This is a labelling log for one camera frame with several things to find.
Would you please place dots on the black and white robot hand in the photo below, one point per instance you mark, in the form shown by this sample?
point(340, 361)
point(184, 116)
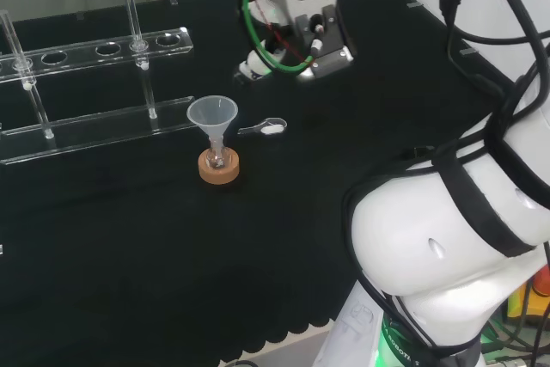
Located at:
point(258, 67)

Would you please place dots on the clear weighing funnel with powder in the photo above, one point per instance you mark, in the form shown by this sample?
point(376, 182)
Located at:
point(273, 128)

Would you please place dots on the translucent plastic funnel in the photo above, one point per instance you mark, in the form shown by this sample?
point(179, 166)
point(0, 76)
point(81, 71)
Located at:
point(202, 113)

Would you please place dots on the clear acrylic funnel stand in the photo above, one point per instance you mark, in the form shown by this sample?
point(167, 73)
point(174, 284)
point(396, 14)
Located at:
point(86, 135)

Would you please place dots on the small round-bottom glass flask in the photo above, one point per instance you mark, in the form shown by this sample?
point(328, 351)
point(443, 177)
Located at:
point(216, 160)

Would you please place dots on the black cloth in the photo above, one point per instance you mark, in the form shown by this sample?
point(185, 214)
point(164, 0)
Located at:
point(129, 234)

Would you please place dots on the yellow stop button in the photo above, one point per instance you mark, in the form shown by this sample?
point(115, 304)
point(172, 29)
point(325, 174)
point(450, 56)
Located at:
point(539, 298)

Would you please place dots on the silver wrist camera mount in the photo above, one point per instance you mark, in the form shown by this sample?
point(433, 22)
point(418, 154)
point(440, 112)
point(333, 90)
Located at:
point(309, 1)

